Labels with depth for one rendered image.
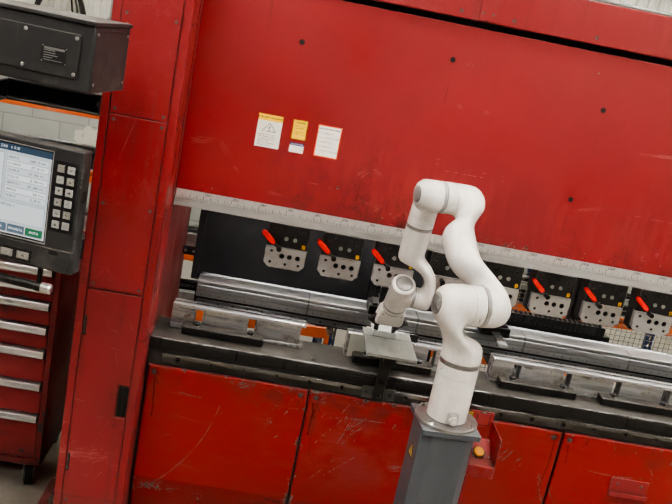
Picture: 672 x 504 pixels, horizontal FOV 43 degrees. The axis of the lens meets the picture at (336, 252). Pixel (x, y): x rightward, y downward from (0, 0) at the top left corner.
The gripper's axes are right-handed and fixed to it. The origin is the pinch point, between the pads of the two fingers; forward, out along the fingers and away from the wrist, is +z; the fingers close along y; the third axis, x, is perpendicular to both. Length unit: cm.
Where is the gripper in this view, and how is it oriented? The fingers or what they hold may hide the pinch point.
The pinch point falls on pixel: (384, 328)
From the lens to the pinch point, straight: 319.2
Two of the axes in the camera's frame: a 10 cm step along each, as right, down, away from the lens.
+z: -1.6, 5.6, 8.2
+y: -9.8, -1.8, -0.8
